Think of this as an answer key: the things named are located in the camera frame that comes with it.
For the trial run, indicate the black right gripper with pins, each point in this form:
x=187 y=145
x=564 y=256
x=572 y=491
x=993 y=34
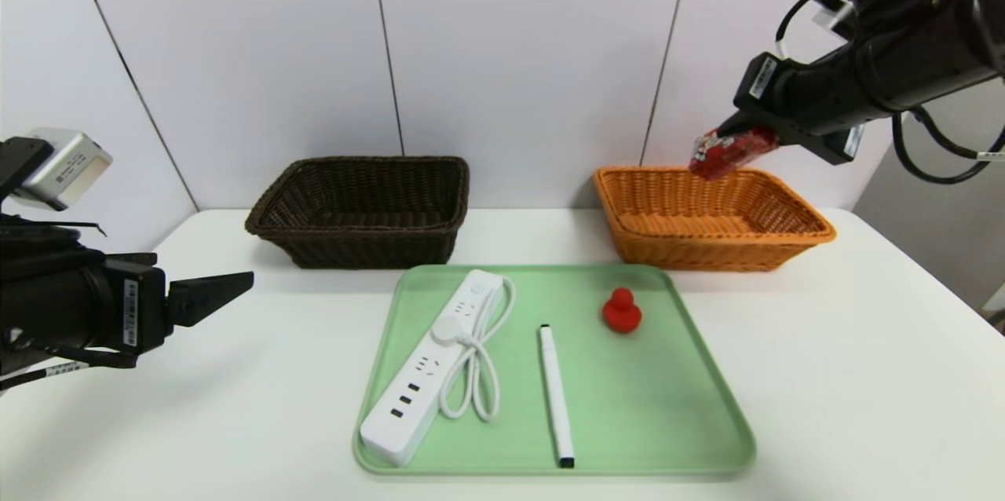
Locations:
x=760 y=85

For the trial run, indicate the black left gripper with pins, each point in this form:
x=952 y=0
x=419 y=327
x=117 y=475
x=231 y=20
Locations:
x=140 y=315

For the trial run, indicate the red snack packet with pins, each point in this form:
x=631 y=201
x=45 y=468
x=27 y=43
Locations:
x=726 y=155

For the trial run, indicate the red rubber duck toy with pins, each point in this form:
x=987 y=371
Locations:
x=621 y=316

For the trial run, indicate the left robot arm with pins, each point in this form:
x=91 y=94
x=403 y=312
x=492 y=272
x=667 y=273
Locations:
x=47 y=305

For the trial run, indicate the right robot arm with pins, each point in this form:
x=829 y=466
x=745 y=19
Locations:
x=926 y=53

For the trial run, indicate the orange wicker basket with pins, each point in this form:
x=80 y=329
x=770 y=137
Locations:
x=707 y=254

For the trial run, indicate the dark brown wicker basket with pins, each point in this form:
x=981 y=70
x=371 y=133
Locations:
x=353 y=250

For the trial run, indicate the light green plastic tray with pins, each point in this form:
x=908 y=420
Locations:
x=628 y=407

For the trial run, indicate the white marker pen black cap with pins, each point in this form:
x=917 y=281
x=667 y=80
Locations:
x=554 y=391

